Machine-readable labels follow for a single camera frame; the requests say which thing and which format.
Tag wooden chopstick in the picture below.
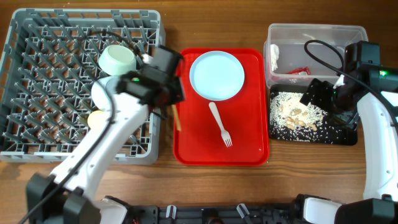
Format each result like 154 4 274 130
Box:
172 105 182 131

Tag red sauce packet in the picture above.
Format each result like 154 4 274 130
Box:
288 67 311 75

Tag green bowl with rice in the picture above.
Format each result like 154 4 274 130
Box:
98 45 137 76

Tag light blue bowl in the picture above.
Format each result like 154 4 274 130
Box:
91 76 119 111

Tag yellow plastic cup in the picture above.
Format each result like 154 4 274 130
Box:
87 110 107 130

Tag light blue plate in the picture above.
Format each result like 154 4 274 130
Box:
189 50 245 101

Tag white napkin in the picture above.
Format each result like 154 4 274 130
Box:
270 44 280 71

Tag white plastic fork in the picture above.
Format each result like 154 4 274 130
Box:
209 102 233 147

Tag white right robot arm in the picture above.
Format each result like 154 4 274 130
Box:
301 67 397 223

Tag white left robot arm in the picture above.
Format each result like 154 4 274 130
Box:
21 72 184 223

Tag grey plastic dishwasher rack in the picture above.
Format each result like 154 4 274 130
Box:
1 9 165 163

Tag rice and peanut scraps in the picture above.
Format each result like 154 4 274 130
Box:
269 91 327 142

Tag black tray bin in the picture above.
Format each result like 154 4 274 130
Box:
269 84 358 146

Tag clear plastic bin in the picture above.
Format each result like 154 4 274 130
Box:
264 23 368 88

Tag red plastic tray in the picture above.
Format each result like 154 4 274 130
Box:
174 48 270 166

